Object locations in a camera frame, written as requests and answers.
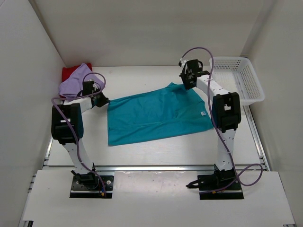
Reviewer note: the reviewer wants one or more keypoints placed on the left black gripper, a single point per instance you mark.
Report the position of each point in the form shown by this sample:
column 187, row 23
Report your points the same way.
column 102, row 100

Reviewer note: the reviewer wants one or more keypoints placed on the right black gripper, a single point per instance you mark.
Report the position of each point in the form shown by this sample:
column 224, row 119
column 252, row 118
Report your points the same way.
column 186, row 79

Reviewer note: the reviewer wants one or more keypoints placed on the teal t shirt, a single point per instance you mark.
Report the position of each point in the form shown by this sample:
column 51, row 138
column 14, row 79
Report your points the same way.
column 167, row 112

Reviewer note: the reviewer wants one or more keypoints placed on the purple t shirt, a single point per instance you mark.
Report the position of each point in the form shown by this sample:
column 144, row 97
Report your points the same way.
column 73, row 80

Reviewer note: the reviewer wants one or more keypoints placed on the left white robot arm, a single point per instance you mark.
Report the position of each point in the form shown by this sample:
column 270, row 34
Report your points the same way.
column 68, row 129

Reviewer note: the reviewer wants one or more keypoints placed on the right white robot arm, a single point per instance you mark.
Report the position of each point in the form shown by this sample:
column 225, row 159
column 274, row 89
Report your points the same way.
column 225, row 114

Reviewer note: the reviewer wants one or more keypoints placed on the white plastic basket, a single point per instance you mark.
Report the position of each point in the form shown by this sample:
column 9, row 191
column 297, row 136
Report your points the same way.
column 236, row 74

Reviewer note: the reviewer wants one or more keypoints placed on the aluminium rail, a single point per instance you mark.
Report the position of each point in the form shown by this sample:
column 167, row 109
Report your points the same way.
column 153, row 168

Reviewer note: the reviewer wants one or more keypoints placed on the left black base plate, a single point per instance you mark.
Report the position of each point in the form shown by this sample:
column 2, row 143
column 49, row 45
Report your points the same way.
column 92, row 187

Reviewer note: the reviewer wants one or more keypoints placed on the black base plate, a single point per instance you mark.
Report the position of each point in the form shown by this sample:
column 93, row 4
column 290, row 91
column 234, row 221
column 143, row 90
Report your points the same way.
column 92, row 187
column 220, row 189

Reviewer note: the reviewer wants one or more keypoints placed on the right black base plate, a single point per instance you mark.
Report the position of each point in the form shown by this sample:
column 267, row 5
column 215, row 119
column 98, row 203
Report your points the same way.
column 220, row 189

